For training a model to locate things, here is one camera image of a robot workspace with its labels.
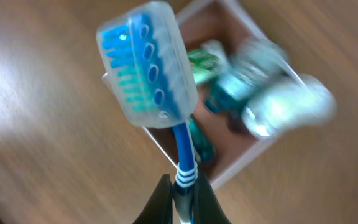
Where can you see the blue white toothbrush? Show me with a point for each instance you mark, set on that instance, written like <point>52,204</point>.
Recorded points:
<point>148,70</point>

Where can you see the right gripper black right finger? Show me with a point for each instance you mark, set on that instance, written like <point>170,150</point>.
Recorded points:
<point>206,208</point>

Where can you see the clear bottle dark liquid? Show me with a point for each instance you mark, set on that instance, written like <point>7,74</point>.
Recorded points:
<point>284,105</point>

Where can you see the white cardboard box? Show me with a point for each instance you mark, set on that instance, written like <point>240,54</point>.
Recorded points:
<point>199,22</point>

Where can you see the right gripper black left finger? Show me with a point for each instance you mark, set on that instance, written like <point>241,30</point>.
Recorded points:
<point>159,207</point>

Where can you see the teal mouthwash bottle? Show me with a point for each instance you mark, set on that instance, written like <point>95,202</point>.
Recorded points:
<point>256,64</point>

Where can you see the green soap box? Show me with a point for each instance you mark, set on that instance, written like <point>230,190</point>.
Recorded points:
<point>208,61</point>

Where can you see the white teal toothpaste tube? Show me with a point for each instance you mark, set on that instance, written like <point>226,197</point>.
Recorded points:
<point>203,147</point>

